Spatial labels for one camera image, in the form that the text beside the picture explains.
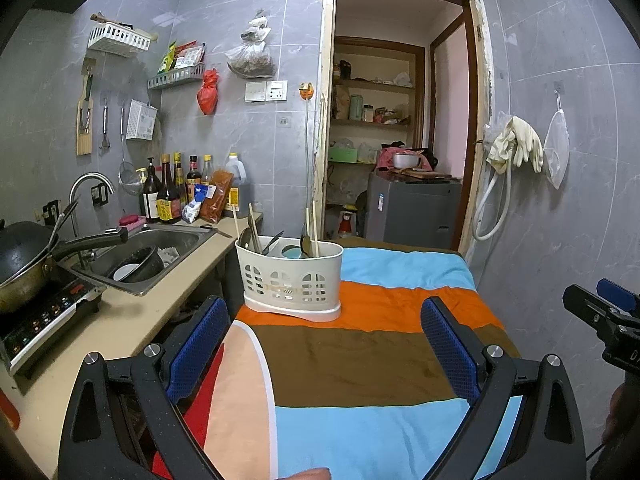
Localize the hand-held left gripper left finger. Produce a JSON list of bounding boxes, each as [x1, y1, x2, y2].
[[58, 295, 230, 480]]

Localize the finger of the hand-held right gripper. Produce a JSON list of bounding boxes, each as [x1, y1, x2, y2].
[[562, 284, 624, 334], [596, 278, 640, 314]]

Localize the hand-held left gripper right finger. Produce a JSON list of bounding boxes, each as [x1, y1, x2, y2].
[[420, 295, 587, 480]]

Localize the white plastic utensil holder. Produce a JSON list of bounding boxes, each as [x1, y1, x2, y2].
[[235, 235, 344, 322]]

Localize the person's right hand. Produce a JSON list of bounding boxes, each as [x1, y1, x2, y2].
[[601, 376, 640, 444]]

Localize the person's left hand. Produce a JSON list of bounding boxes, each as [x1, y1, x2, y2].
[[277, 467, 333, 480]]

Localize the peach and red cloth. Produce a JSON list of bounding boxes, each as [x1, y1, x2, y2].
[[150, 320, 278, 480]]

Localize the striped blue orange brown blanket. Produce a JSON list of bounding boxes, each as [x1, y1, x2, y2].
[[180, 245, 523, 480]]

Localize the dark bowl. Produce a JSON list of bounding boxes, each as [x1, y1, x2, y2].
[[112, 246, 166, 283]]

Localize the steel sink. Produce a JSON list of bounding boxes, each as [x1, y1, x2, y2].
[[65, 222, 218, 297]]

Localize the blue and white packet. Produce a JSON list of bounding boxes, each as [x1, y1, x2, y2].
[[181, 185, 208, 223]]

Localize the grey appliance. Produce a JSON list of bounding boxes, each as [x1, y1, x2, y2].
[[366, 170, 463, 251]]

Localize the soy sauce bottle yellow label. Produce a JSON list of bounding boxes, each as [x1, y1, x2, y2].
[[156, 155, 182, 225]]

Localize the white mesh bag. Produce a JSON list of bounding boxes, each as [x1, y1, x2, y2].
[[543, 107, 571, 190]]

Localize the orange spice packet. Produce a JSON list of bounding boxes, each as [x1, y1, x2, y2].
[[200, 170, 235, 224]]

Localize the black induction cooker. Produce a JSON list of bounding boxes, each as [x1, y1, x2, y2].
[[0, 275, 107, 378]]

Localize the dark bottle white label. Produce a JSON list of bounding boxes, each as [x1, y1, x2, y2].
[[142, 157, 162, 223]]

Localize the red and white bottle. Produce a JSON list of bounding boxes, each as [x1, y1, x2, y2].
[[337, 205, 357, 239]]

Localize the dark sauce bottle yellow cap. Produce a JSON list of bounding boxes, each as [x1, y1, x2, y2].
[[172, 152, 187, 201]]

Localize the large oil jug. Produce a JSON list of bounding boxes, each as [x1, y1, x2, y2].
[[223, 152, 249, 219]]

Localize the cream rubber gloves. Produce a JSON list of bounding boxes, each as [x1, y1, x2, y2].
[[486, 115, 544, 175]]

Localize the wooden cutting board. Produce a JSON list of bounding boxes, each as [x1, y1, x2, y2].
[[390, 167, 451, 181]]

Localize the hanging metal strainer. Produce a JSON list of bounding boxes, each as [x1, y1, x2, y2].
[[118, 105, 143, 196]]

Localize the black wok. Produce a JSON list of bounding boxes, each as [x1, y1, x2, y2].
[[0, 220, 128, 313]]

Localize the pink cloth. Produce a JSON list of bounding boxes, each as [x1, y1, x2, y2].
[[376, 147, 436, 171]]

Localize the metal faucet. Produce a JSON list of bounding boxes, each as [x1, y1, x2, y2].
[[69, 172, 116, 266]]

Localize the wooden knife board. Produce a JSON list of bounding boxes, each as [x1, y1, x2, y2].
[[76, 60, 96, 157]]

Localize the red plastic bag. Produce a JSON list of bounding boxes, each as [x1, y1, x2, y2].
[[196, 69, 221, 116]]

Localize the brown wooden shelf unit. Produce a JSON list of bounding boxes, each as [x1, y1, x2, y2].
[[330, 35, 426, 241]]

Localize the red seasoning packets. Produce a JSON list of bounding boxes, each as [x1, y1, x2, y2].
[[175, 42, 206, 68]]

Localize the clear bag of dried goods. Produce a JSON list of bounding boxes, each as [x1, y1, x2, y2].
[[225, 10, 277, 80]]

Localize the black cable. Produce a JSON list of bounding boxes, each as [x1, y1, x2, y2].
[[585, 440, 608, 467]]

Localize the white hose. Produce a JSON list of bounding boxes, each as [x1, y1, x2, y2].
[[472, 160, 512, 241]]

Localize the white power cable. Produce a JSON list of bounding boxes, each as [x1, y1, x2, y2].
[[302, 100, 314, 211]]

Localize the white wall box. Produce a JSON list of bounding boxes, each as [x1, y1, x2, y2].
[[126, 99, 158, 141]]

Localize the worn wooden door frame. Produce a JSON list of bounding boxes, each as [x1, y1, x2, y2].
[[312, 0, 496, 261]]

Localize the grey wall shelf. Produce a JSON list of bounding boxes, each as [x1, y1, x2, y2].
[[147, 62, 207, 91]]

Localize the white wall rack basket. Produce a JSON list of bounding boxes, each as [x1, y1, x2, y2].
[[87, 24, 152, 53]]

